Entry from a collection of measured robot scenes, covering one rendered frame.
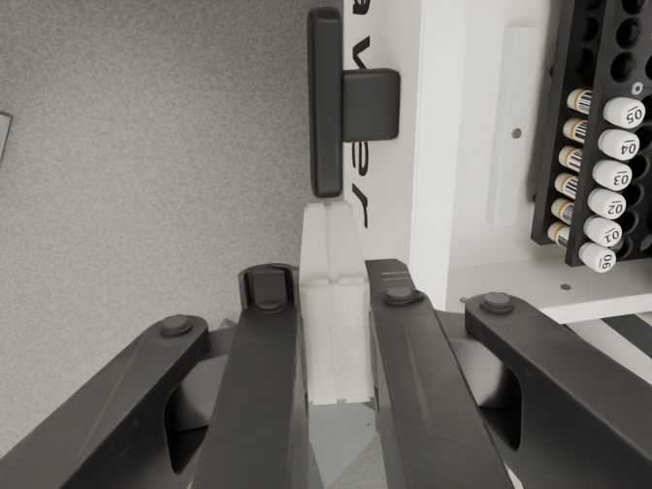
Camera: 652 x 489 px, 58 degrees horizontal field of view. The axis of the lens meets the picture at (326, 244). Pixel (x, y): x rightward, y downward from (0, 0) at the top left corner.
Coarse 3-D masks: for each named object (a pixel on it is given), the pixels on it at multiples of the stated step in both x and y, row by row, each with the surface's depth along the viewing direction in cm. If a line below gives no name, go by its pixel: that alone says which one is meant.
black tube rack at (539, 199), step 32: (576, 0) 28; (576, 32) 28; (576, 64) 29; (640, 96) 27; (640, 128) 31; (544, 160) 31; (640, 160) 29; (544, 192) 32; (640, 192) 29; (544, 224) 32; (640, 224) 30; (640, 256) 31
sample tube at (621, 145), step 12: (576, 120) 30; (564, 132) 30; (576, 132) 29; (612, 132) 27; (624, 132) 27; (600, 144) 27; (612, 144) 27; (624, 144) 26; (636, 144) 26; (612, 156) 27; (624, 156) 27
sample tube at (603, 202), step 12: (564, 180) 30; (576, 180) 30; (564, 192) 31; (600, 192) 28; (612, 192) 28; (588, 204) 29; (600, 204) 28; (612, 204) 27; (624, 204) 28; (612, 216) 28
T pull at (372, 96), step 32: (320, 32) 22; (320, 64) 22; (320, 96) 22; (352, 96) 23; (384, 96) 23; (320, 128) 23; (352, 128) 23; (384, 128) 24; (320, 160) 23; (320, 192) 24
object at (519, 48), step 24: (504, 48) 31; (528, 48) 30; (504, 72) 31; (528, 72) 31; (504, 96) 32; (528, 96) 31; (504, 120) 32; (504, 144) 32; (504, 168) 33; (504, 192) 33; (504, 216) 34
